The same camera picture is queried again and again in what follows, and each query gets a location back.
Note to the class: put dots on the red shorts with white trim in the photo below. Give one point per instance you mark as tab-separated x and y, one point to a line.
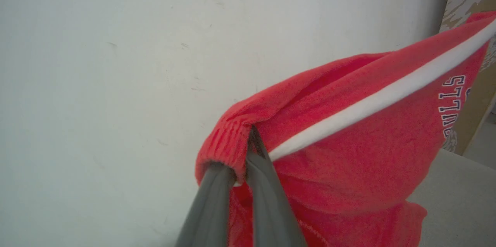
348	154

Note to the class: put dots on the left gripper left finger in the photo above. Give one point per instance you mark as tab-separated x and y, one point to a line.
209	212

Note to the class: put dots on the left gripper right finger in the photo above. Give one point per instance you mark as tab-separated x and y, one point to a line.
271	208

